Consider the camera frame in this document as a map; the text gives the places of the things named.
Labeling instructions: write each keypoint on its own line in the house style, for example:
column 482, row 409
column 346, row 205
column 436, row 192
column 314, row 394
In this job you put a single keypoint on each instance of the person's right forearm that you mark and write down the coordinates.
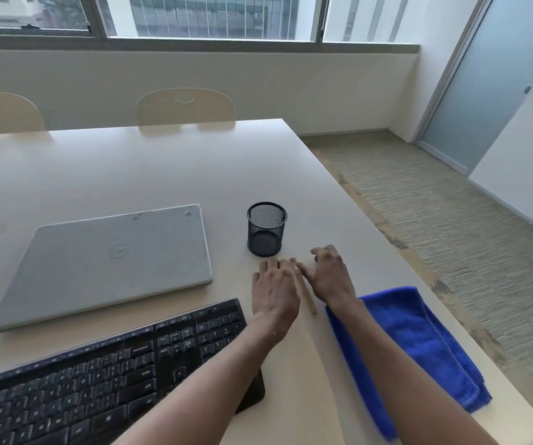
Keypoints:
column 405, row 380

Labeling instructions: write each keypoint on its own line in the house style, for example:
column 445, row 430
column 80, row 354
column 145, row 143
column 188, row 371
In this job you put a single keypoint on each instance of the black mesh pen holder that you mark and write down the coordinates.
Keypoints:
column 266, row 231

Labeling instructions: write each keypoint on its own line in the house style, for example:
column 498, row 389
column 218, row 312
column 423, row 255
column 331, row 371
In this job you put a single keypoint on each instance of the silver laptop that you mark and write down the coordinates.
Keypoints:
column 109, row 264

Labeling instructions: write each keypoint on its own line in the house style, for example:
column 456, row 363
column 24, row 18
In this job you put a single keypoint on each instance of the blue microfibre cloth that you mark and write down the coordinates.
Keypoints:
column 424, row 338

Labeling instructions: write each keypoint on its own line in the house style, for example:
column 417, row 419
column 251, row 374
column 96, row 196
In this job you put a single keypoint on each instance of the person's left hand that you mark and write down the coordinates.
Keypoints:
column 273, row 291

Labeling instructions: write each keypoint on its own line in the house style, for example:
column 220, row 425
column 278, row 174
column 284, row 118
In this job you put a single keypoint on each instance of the grey window frame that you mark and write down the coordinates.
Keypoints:
column 201, row 43

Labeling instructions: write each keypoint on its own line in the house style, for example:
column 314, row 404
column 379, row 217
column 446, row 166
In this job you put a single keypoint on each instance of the person's right hand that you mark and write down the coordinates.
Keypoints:
column 329, row 278

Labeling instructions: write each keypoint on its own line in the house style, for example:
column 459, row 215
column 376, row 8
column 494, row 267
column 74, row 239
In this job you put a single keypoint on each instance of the person's left forearm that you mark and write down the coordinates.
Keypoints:
column 201, row 389

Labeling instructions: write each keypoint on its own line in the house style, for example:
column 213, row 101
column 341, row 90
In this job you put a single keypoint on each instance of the black keyboard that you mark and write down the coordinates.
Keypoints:
column 99, row 380

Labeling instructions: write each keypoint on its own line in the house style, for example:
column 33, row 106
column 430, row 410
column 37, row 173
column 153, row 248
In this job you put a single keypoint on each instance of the cream perforated chair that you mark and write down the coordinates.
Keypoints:
column 185, row 108
column 4, row 113

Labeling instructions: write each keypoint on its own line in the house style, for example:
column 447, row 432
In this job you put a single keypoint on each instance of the frosted glass door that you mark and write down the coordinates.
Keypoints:
column 480, row 83

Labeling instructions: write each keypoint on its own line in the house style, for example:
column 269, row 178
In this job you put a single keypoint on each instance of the small wooden brush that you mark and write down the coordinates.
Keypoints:
column 309, row 303

